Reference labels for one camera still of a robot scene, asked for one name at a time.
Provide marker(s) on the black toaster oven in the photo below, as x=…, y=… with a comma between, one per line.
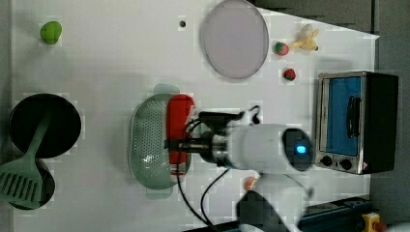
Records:
x=356, y=122

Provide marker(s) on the black pot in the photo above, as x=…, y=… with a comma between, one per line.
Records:
x=63, y=129

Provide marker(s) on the strawberry toy near banana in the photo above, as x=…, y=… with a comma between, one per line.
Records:
x=281, y=49

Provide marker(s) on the green slotted spatula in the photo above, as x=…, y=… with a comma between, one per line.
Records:
x=21, y=181

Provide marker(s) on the green pear toy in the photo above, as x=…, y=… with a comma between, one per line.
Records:
x=51, y=32

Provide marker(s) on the peeled banana toy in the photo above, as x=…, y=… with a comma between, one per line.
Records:
x=306, y=39

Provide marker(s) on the lilac round plate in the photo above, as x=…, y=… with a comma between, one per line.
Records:
x=235, y=39

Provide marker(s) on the orange slice toy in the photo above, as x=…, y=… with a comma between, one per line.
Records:
x=249, y=183

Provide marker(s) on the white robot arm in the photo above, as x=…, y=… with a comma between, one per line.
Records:
x=277, y=199

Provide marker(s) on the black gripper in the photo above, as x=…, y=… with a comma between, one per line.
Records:
x=207, y=135

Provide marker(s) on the red felt ketchup bottle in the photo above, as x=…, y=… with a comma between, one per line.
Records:
x=178, y=113

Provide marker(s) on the strawberry toy near oven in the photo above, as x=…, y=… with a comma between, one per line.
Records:
x=289, y=74

